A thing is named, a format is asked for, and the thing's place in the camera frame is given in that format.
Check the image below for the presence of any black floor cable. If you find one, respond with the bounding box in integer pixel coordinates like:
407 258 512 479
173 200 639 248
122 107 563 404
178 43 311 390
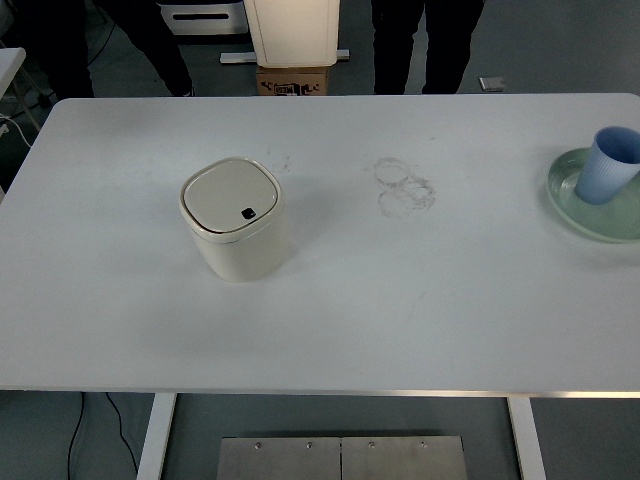
67 392 87 480
35 0 124 110
105 392 140 476

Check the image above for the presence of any white table leg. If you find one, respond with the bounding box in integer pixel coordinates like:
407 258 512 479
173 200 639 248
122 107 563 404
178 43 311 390
506 397 547 480
136 393 179 480

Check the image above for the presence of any white device with dark slot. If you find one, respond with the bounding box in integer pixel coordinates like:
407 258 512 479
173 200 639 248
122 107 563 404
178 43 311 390
158 0 250 37

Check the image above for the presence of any grey metal plate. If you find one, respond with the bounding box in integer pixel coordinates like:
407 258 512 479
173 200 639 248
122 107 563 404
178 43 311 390
341 436 470 480
217 437 344 480

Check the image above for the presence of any small white side table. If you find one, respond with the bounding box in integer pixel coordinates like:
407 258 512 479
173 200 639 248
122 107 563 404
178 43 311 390
0 47 40 141

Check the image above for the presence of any blue ribbed cup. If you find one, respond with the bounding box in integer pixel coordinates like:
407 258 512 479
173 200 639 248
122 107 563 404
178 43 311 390
573 126 640 205

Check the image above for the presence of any white cable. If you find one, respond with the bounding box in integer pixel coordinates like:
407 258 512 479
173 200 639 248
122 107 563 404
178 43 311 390
0 113 32 147

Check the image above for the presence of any printed cardboard box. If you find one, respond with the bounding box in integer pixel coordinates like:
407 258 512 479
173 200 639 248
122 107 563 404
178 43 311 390
256 65 331 97

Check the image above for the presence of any pale green plate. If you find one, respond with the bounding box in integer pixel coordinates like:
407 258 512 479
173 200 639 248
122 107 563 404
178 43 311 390
545 147 640 245

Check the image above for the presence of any cream lidded trash bin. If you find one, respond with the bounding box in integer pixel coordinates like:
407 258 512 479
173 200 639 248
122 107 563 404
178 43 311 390
178 157 291 284

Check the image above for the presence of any tall white cabinet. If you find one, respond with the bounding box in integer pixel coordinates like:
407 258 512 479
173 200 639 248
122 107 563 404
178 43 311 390
243 0 342 69

